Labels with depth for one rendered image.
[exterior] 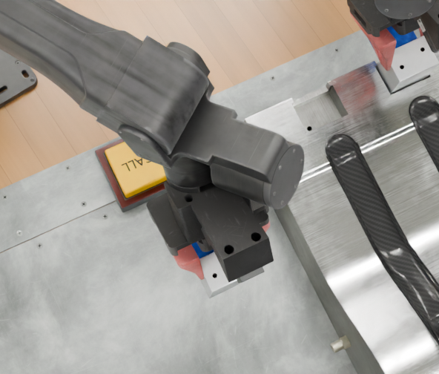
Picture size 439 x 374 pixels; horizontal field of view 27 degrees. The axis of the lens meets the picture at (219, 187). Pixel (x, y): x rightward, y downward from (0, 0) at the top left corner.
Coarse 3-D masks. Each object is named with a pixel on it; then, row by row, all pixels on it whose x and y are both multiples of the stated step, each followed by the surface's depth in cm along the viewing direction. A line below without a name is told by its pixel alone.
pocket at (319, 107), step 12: (312, 96) 107; (324, 96) 109; (336, 96) 107; (300, 108) 108; (312, 108) 108; (324, 108) 108; (336, 108) 108; (300, 120) 108; (312, 120) 108; (324, 120) 108
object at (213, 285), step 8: (200, 256) 95; (208, 256) 93; (216, 256) 93; (208, 264) 93; (216, 264) 93; (208, 272) 93; (216, 272) 93; (200, 280) 98; (208, 280) 93; (216, 280) 93; (224, 280) 93; (208, 288) 94; (216, 288) 93; (224, 288) 94; (208, 296) 97
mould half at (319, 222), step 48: (384, 96) 106; (432, 96) 106; (384, 144) 105; (336, 192) 103; (384, 192) 104; (432, 192) 104; (336, 240) 102; (432, 240) 102; (336, 288) 101; (384, 288) 100; (384, 336) 96
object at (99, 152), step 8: (112, 144) 111; (96, 152) 110; (104, 152) 110; (104, 160) 110; (104, 168) 110; (112, 176) 110; (112, 184) 109; (120, 192) 109; (144, 192) 109; (152, 192) 109; (120, 200) 109; (128, 200) 109; (136, 200) 109
